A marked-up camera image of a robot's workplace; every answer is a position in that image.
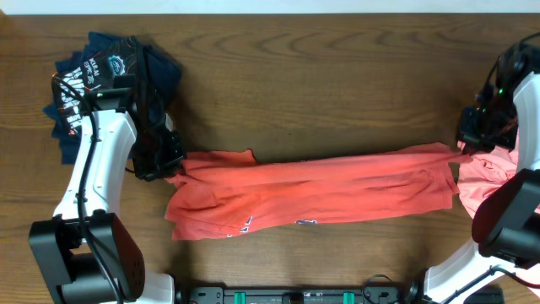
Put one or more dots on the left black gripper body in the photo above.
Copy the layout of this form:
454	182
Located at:
155	155

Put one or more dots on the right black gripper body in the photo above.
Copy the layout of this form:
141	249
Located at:
496	126

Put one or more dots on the red-orange t-shirt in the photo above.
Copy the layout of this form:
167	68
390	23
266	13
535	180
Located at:
225	194

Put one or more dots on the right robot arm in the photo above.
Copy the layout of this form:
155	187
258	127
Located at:
464	277

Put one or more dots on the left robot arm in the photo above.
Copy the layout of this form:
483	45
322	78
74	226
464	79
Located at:
84	252

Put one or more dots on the pink t-shirt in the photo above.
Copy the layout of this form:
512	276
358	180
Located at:
485	177

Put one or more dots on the navy folded t-shirt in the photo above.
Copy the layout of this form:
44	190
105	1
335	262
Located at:
163	73

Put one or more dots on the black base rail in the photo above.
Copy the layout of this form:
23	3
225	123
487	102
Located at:
218	295

